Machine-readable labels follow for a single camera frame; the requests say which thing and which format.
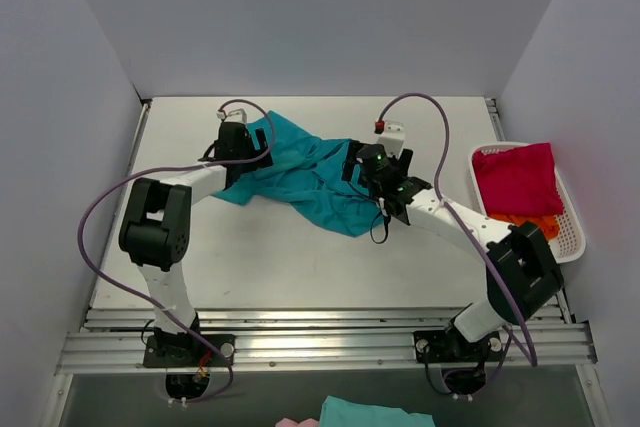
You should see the teal t-shirt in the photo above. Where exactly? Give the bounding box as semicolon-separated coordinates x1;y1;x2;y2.
214;111;383;237

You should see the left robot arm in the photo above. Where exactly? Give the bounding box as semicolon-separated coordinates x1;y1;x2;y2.
118;121;273;366

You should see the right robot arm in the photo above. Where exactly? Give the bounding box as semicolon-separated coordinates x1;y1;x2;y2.
342;141;564;360

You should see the magenta t-shirt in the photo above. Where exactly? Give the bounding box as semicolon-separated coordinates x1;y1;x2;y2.
471;143;564;217

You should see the orange t-shirt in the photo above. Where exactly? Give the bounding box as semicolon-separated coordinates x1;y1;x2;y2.
489;214;560;241

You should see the white plastic basket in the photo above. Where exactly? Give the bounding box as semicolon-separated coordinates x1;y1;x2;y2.
469;142;586;264

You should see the folded mint t-shirt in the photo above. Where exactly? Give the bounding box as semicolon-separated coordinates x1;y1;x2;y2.
319;396;435;427

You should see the folded pink t-shirt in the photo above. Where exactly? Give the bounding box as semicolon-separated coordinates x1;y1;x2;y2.
275;418;319;427

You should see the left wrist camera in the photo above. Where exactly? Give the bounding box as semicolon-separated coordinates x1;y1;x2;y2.
216;108;247;125

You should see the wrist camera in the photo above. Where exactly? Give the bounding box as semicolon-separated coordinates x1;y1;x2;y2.
216;108;247;125
374;120;406;159

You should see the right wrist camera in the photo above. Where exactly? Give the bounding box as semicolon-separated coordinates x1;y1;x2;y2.
374;120;406;159

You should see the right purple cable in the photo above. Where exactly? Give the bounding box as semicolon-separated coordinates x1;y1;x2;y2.
378;92;539;367

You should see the purple cable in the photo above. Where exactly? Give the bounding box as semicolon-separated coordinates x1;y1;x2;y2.
77;98;277;404
378;92;539;367

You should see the black thin cable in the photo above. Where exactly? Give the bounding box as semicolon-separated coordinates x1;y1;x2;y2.
368;206;392;245

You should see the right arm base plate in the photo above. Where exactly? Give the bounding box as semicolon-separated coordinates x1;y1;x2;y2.
412;328;503;364

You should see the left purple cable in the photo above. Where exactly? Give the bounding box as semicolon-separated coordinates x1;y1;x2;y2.
77;98;277;404

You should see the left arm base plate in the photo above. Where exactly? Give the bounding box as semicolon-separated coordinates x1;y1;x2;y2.
142;332;236;369

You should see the aluminium rail frame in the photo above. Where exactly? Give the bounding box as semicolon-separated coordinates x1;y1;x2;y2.
59;97;596;375

